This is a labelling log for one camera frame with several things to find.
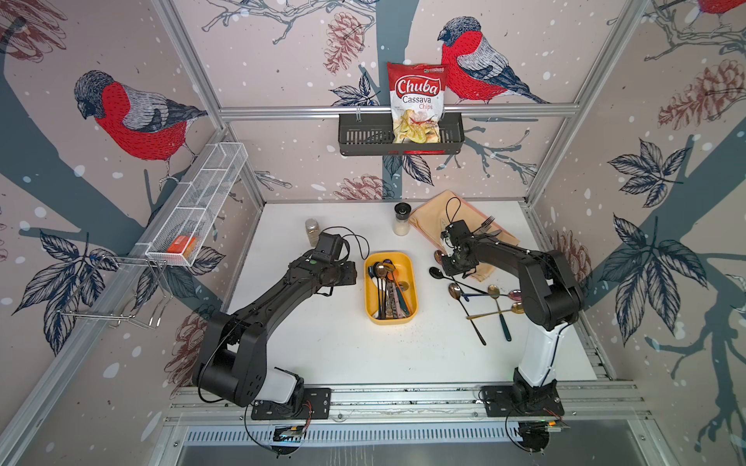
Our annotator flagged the blue metal spoon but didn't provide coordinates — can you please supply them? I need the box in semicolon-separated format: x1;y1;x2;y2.
367;264;381;320

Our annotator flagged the gold spoon teal handle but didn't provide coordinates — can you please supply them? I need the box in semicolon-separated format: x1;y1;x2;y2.
488;285;512;342

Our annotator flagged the copper spoon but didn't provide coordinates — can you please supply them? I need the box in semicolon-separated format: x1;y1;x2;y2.
374;262;389;320

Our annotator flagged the yellow plastic storage box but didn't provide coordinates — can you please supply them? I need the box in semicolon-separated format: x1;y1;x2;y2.
363;252;419;325

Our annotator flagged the steel spoon patterned handle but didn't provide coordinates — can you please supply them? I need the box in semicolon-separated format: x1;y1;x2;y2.
387;287;403;320

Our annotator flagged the purple spoon black handle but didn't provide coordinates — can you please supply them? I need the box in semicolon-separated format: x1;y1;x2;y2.
383;259;396;274

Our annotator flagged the orange plastic spoon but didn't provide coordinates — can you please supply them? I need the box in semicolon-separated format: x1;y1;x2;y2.
388;271;411;318

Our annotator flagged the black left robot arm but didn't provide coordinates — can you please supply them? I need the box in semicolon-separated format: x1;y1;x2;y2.
192;232;357;407

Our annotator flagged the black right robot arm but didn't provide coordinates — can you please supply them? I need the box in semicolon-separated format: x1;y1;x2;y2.
441;221;584;405

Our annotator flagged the black metal spoon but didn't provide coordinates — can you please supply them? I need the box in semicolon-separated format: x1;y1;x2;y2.
429;267;488;295

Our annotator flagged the orange box on shelf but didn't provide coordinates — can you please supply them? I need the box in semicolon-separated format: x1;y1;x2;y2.
166;235;196;256

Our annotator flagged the dark fork on napkin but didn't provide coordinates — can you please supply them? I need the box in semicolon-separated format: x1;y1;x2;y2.
473;216;495;235

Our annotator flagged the clear glass spice jar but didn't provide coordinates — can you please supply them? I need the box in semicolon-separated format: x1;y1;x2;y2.
305;219;321;248

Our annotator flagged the red Chuba chips bag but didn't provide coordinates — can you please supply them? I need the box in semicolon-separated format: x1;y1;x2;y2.
387;63;448;144

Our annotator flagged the gold spoon long handle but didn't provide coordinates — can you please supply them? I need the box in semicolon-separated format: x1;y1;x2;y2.
466;302;525;320

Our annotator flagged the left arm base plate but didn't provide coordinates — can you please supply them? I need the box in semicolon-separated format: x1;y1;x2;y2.
251;388;332;421

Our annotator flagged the aluminium front rail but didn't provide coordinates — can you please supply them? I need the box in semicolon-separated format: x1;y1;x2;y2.
163;381;653;426

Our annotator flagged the black wire wall basket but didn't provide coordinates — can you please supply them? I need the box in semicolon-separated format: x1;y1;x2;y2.
338;114;465;156

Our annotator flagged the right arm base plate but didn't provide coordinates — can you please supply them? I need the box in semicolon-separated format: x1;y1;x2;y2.
478;381;565;417

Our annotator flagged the white wire wall shelf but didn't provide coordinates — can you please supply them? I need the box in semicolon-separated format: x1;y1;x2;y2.
146;142;248;267

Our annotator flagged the wire hook rack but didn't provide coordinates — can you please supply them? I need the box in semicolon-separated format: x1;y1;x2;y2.
57;252;173;329

